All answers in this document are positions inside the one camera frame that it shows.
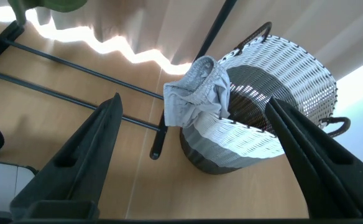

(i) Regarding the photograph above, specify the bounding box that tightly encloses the beige curtain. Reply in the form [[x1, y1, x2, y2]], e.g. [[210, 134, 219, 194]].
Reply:
[[0, 0, 363, 82]]

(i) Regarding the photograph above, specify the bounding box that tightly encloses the black clothes rack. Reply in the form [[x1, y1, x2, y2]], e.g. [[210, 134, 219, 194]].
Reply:
[[0, 0, 239, 161]]

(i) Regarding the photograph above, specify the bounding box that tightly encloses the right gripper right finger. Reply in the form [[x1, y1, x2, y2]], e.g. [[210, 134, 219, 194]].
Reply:
[[264, 96, 363, 219]]

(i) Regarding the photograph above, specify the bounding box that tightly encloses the white laundry basket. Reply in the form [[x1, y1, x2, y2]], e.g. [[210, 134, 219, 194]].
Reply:
[[178, 21, 352, 175]]

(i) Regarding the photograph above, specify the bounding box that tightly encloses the green printed shirt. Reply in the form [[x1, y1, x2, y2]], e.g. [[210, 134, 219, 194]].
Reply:
[[0, 0, 89, 56]]

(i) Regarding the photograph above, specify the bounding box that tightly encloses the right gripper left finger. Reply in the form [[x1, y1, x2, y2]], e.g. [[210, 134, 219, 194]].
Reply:
[[9, 92, 124, 220]]

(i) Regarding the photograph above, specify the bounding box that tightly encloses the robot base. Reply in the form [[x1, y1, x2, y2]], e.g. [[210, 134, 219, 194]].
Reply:
[[0, 160, 40, 218]]

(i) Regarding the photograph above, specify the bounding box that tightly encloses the pale grey garment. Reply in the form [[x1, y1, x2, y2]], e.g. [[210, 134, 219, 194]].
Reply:
[[162, 55, 232, 129]]

